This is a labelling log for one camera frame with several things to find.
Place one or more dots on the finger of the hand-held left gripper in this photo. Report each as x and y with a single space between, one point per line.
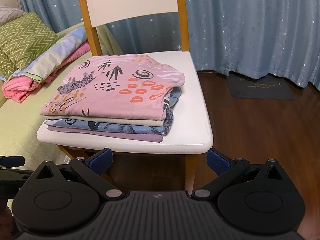
12 161
15 173

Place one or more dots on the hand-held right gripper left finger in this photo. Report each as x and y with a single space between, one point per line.
101 161

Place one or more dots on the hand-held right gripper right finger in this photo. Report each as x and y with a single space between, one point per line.
218 162

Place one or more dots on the pink animal print shorts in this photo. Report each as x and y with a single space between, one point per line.
112 87

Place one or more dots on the mauve folded garment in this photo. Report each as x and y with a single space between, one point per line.
112 135

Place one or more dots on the light green sofa cover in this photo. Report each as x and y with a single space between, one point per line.
15 127

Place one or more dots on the cream folded garment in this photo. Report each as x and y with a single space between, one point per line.
112 121

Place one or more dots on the blue patterned folded garment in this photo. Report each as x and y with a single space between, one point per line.
140 129

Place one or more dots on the white wooden chair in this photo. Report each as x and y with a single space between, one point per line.
195 92

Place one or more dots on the pink knitted blanket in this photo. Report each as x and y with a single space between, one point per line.
22 87

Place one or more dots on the dark grey door mat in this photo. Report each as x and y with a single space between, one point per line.
260 88

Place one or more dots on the pale blue patchwork blanket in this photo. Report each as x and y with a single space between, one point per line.
57 52

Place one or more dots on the green zigzag pillow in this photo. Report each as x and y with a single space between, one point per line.
22 40

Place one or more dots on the blue star curtain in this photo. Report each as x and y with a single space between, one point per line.
207 30
270 30

